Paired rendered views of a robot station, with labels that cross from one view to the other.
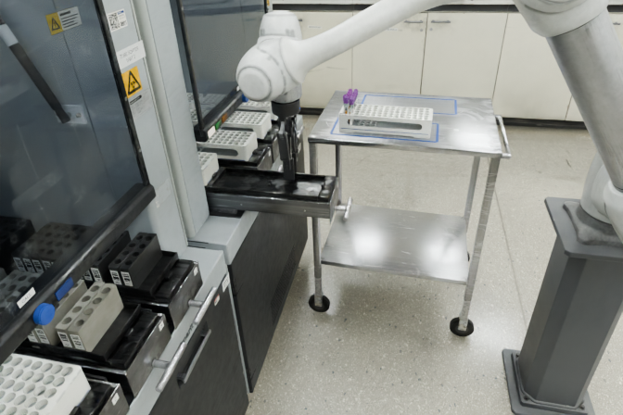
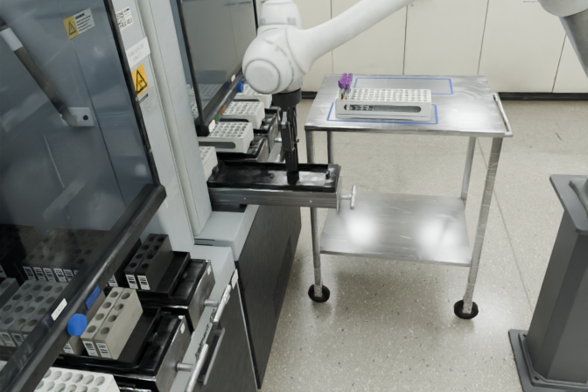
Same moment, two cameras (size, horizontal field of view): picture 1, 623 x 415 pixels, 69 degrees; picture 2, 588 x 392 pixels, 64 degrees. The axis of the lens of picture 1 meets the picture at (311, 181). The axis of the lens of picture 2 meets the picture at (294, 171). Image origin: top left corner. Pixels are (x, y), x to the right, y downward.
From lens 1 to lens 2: 0.08 m
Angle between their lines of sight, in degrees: 1
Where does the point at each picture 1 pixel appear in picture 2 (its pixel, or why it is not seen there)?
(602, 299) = not seen: outside the picture
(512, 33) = (495, 5)
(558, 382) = (570, 360)
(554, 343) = (565, 321)
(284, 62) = (291, 52)
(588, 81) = not seen: outside the picture
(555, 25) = (571, 4)
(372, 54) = not seen: hidden behind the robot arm
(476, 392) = (486, 374)
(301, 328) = (303, 319)
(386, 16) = (392, 0)
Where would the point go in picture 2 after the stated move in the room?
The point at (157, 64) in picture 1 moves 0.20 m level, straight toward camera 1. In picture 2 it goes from (160, 60) to (178, 94)
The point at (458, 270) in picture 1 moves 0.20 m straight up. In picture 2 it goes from (460, 252) to (467, 208)
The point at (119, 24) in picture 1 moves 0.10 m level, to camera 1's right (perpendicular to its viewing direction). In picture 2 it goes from (125, 23) to (183, 17)
